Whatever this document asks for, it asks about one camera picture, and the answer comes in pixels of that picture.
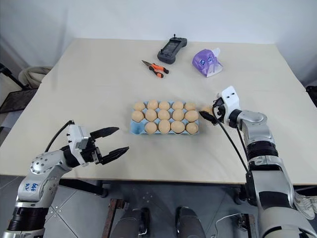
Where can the dark rounded shape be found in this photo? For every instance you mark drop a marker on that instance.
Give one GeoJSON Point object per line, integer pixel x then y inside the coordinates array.
{"type": "Point", "coordinates": [131, 224]}
{"type": "Point", "coordinates": [189, 223]}

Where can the rusty metal bar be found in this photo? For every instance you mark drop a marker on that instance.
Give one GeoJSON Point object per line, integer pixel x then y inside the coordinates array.
{"type": "Point", "coordinates": [112, 218]}

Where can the black mesh tray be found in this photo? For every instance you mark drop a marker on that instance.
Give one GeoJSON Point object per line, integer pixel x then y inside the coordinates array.
{"type": "Point", "coordinates": [17, 100]}

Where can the blue egg carton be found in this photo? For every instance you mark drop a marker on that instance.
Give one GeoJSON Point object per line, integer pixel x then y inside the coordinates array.
{"type": "Point", "coordinates": [136, 127]}

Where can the black stand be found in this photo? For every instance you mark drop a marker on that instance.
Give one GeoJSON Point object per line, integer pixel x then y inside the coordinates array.
{"type": "Point", "coordinates": [11, 75]}

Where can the dark grey remote controller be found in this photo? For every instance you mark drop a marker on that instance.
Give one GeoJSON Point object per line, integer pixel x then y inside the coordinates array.
{"type": "Point", "coordinates": [171, 49]}

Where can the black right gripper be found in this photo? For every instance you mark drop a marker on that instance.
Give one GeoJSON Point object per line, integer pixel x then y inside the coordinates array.
{"type": "Point", "coordinates": [220, 110]}

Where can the black table frame bar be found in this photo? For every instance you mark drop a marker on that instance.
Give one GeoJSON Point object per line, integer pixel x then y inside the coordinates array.
{"type": "Point", "coordinates": [84, 187]}

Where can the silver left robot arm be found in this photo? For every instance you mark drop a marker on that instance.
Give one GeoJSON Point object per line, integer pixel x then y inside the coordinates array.
{"type": "Point", "coordinates": [37, 178]}

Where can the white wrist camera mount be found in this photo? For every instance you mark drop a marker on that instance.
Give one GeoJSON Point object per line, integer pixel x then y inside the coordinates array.
{"type": "Point", "coordinates": [75, 138]}
{"type": "Point", "coordinates": [231, 99]}

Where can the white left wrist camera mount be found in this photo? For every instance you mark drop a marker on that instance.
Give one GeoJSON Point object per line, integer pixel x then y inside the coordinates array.
{"type": "Point", "coordinates": [75, 138]}

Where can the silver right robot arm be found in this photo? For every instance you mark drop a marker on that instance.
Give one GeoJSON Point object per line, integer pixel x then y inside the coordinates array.
{"type": "Point", "coordinates": [262, 158]}

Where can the white shoe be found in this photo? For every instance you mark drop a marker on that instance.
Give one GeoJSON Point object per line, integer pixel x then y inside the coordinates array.
{"type": "Point", "coordinates": [305, 204]}

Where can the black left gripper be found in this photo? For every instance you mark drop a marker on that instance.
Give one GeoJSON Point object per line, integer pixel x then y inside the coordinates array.
{"type": "Point", "coordinates": [91, 152]}

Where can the purple tissue pack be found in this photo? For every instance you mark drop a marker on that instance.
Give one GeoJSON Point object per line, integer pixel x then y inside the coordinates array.
{"type": "Point", "coordinates": [206, 62]}

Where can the beige egg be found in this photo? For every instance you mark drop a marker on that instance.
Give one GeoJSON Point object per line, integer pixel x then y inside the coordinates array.
{"type": "Point", "coordinates": [164, 105]}
{"type": "Point", "coordinates": [191, 116]}
{"type": "Point", "coordinates": [177, 114]}
{"type": "Point", "coordinates": [151, 127]}
{"type": "Point", "coordinates": [152, 104]}
{"type": "Point", "coordinates": [137, 115]}
{"type": "Point", "coordinates": [190, 106]}
{"type": "Point", "coordinates": [163, 114]}
{"type": "Point", "coordinates": [139, 105]}
{"type": "Point", "coordinates": [206, 109]}
{"type": "Point", "coordinates": [177, 105]}
{"type": "Point", "coordinates": [151, 115]}
{"type": "Point", "coordinates": [191, 128]}
{"type": "Point", "coordinates": [164, 126]}
{"type": "Point", "coordinates": [177, 126]}

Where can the black object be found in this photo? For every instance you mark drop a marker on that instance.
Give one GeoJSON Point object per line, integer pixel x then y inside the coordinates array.
{"type": "Point", "coordinates": [312, 95]}

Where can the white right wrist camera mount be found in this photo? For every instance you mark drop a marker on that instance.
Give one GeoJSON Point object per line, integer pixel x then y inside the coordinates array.
{"type": "Point", "coordinates": [231, 99]}

